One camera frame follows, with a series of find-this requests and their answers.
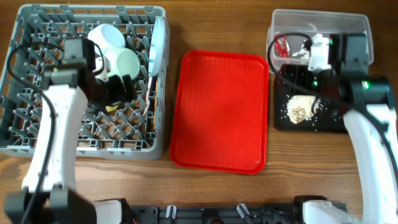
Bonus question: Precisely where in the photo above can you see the light blue dinner plate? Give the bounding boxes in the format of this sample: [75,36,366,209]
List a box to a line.
[148,17,166,77]

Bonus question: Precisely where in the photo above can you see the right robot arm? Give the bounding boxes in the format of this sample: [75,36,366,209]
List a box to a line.
[293,34,397,223]

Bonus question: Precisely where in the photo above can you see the grey plastic dishwasher rack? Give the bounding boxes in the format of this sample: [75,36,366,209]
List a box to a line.
[1,4,169,159]

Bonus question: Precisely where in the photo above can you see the wooden chopstick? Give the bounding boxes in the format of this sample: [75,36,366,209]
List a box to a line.
[152,77,158,131]

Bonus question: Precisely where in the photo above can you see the red snack wrapper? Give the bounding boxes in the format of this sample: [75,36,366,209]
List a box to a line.
[274,36,290,58]

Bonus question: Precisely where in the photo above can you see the green bowl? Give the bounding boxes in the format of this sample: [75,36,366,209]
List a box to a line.
[104,47,141,80]

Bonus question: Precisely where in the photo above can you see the light blue small bowl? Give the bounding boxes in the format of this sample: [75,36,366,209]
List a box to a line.
[87,24,126,54]

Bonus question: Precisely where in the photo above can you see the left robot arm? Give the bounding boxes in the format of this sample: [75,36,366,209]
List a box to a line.
[4,38,139,223]

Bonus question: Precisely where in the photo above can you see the clear plastic waste bin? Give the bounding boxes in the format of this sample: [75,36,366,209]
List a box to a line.
[267,9,374,77]

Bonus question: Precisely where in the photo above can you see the white tissue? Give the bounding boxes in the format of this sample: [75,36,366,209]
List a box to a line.
[292,44,310,60]

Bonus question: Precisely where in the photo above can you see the rice food scraps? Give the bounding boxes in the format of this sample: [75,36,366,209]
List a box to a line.
[279,71,340,131]

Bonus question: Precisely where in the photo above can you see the yellow plastic cup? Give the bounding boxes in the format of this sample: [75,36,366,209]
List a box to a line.
[105,106,118,112]

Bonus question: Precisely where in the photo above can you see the black plastic tray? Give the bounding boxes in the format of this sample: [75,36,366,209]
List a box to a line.
[272,63,349,134]

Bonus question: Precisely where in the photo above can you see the red plastic serving tray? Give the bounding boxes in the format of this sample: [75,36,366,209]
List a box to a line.
[169,50,269,175]

